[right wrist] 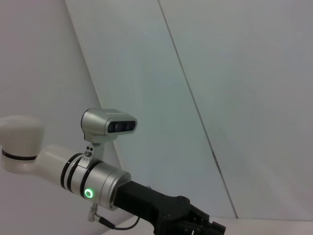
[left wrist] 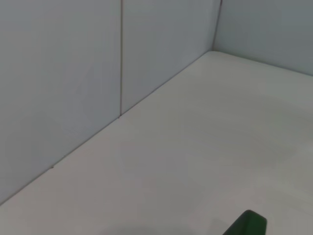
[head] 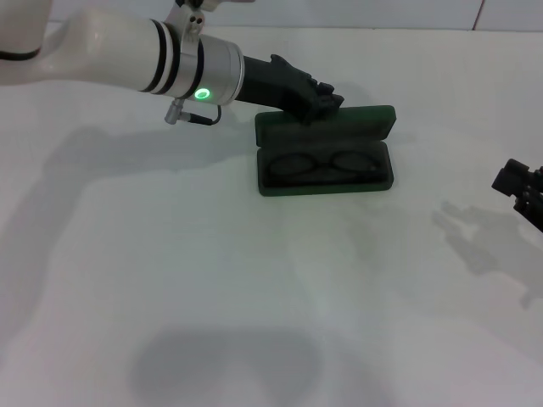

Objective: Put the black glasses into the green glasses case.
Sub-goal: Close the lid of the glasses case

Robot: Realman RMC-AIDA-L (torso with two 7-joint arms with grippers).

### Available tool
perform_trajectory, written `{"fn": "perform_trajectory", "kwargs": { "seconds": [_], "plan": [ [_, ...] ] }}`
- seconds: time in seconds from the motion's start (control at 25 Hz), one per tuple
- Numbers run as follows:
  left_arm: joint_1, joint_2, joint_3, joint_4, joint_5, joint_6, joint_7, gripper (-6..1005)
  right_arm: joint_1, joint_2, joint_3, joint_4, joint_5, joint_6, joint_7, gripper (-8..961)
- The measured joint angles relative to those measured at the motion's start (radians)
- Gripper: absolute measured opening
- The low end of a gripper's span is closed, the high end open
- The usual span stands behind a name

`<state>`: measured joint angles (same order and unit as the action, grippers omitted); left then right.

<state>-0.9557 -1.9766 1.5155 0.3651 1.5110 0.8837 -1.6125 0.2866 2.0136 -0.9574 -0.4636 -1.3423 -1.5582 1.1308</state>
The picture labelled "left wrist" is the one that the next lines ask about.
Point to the green glasses case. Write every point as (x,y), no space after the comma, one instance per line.
(249,225)

